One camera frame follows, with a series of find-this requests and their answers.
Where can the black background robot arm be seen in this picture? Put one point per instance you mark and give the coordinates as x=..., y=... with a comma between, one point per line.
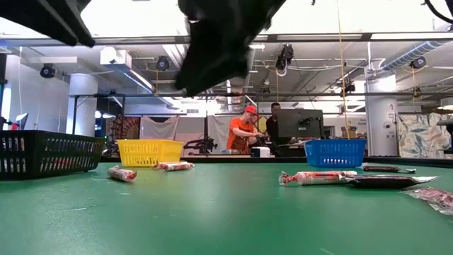
x=200, y=145

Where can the red patterned wall tapestry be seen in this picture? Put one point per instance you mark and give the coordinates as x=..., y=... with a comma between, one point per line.
x=122, y=127

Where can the white hanging cloth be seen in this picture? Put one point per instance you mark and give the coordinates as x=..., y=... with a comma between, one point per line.
x=159, y=127

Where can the small tilted screen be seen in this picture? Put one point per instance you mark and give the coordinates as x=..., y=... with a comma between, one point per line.
x=22, y=120

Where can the red licorice candy pack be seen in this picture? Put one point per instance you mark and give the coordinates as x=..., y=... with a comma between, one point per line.
x=435, y=200

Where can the black plastic basket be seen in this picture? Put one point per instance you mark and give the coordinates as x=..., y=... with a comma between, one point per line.
x=53, y=152

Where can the yellow plastic basket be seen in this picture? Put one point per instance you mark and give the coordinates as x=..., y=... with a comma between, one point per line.
x=148, y=152

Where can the black background metal frame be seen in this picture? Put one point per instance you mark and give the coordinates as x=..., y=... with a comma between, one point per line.
x=301, y=95

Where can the green table mat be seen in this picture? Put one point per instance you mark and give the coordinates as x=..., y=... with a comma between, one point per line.
x=177, y=219

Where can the black round ceiling device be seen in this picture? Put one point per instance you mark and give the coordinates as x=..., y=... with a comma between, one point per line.
x=163, y=63
x=47, y=71
x=418, y=62

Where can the grey overhead light bar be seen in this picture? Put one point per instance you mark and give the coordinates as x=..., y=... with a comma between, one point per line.
x=318, y=37

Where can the small white device box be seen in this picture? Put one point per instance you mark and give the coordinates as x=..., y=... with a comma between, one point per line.
x=260, y=152

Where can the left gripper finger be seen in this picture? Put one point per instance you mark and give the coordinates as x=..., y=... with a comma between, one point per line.
x=70, y=17
x=32, y=16

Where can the dark brown candy bar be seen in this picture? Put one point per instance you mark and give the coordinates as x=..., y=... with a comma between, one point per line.
x=385, y=181
x=385, y=169

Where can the black computer monitor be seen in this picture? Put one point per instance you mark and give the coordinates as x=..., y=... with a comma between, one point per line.
x=301, y=124

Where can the white round column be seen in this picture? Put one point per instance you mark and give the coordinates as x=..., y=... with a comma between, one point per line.
x=382, y=120

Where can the white ceiling air unit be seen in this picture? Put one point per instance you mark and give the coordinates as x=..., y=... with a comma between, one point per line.
x=115, y=56

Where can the person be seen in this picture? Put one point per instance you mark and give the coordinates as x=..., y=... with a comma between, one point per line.
x=239, y=132
x=272, y=124

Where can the blue plastic basket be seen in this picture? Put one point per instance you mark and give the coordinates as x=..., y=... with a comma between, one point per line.
x=335, y=152

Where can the white red candy roll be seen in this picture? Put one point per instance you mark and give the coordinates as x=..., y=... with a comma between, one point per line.
x=318, y=178
x=159, y=165
x=122, y=174
x=180, y=166

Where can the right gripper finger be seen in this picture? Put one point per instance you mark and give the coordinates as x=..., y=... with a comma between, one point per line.
x=212, y=56

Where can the silver ventilation duct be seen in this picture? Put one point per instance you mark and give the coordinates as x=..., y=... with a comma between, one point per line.
x=236, y=99

